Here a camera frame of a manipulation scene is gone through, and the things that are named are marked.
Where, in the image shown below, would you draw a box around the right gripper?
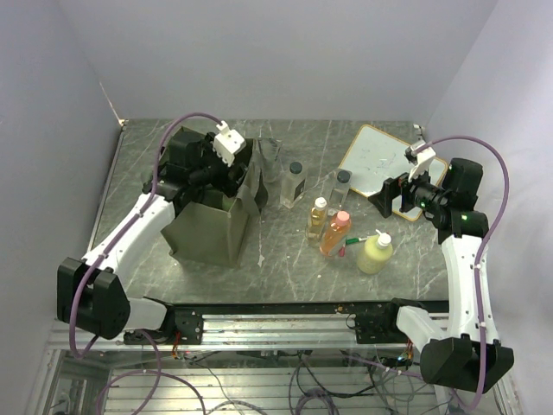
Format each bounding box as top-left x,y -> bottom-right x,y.
368,160 -> 449,217

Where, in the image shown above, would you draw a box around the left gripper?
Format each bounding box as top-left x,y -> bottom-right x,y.
189,131 -> 247,196

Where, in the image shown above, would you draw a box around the small clear bottle grey cap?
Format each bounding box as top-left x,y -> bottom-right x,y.
327,169 -> 352,216

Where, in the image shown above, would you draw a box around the orange bottle pink cap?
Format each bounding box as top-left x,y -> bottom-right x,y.
320,210 -> 352,257

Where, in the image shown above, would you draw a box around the olive canvas bag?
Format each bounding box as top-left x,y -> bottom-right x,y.
143,127 -> 268,267

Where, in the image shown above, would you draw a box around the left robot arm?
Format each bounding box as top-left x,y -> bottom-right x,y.
57,127 -> 267,343

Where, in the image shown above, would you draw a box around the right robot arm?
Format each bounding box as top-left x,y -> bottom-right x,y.
368,158 -> 514,394

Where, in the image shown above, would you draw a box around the green marker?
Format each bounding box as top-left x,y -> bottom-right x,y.
345,236 -> 368,246

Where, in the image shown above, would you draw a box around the yellow pump bottle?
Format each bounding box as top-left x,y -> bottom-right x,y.
357,230 -> 393,275

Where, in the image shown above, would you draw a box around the clear tube with dark label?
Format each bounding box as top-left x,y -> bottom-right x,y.
258,138 -> 282,183

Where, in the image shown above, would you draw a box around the amber bottle white cap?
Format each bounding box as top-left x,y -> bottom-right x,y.
305,197 -> 328,246

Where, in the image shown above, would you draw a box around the clear bottle with black label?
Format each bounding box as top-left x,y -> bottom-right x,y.
280,161 -> 308,209

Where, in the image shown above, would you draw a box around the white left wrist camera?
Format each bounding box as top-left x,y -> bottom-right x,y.
213,121 -> 246,167

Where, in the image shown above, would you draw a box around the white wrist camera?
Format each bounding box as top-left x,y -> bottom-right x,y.
404,140 -> 436,182
213,121 -> 246,167

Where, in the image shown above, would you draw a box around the small whiteboard yellow frame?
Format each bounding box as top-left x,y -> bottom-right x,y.
336,124 -> 448,222

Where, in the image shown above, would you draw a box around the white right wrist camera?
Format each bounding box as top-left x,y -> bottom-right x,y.
404,140 -> 436,182

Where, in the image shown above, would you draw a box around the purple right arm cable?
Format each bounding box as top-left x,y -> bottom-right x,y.
421,136 -> 511,410

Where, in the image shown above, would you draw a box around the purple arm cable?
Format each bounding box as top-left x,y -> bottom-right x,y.
68,112 -> 224,360
421,136 -> 511,410

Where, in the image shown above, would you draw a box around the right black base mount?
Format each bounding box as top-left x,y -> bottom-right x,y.
343,297 -> 428,344

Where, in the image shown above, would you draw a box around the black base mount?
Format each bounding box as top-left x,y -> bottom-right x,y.
343,297 -> 428,344
124,300 -> 204,345

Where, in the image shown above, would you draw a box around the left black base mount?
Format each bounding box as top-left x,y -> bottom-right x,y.
124,300 -> 204,345

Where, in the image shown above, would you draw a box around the aluminium rail frame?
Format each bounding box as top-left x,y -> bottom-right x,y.
42,312 -> 450,352

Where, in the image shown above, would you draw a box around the loose cables under table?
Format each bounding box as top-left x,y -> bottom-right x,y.
92,345 -> 437,415

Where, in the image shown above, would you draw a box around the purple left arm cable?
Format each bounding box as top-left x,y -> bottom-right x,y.
68,112 -> 224,360

